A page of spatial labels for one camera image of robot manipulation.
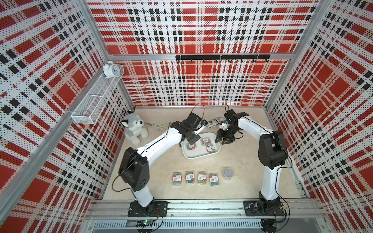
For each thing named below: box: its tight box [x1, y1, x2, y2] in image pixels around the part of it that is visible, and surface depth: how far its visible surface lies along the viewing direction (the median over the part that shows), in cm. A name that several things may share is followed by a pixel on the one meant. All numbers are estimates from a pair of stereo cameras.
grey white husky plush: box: [120, 113, 150, 146], surface depth 92 cm
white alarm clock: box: [102, 60, 121, 78], surface depth 83 cm
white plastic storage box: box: [181, 132, 221, 160], surface depth 98 cm
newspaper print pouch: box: [206, 116, 225, 129], surface depth 109 cm
